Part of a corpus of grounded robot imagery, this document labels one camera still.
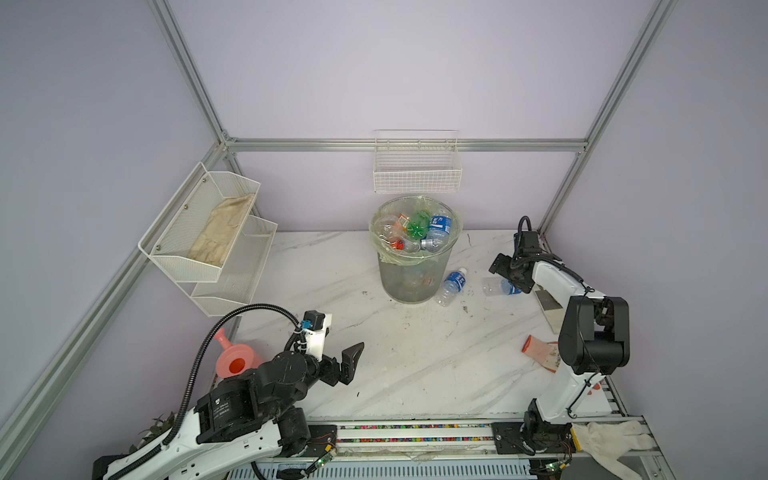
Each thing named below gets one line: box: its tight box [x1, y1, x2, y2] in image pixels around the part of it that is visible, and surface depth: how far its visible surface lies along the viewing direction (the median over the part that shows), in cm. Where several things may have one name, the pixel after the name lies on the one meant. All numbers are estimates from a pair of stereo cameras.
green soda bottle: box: [406, 211, 430, 241], surface depth 85 cm
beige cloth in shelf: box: [187, 193, 256, 267], surface depth 80 cm
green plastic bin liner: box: [370, 195, 463, 264], surface depth 88 cm
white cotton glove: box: [570, 420, 655, 480], surface depth 75 cm
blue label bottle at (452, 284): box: [434, 267, 467, 307], surface depth 102 cm
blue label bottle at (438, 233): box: [420, 216, 452, 252], surface depth 86 cm
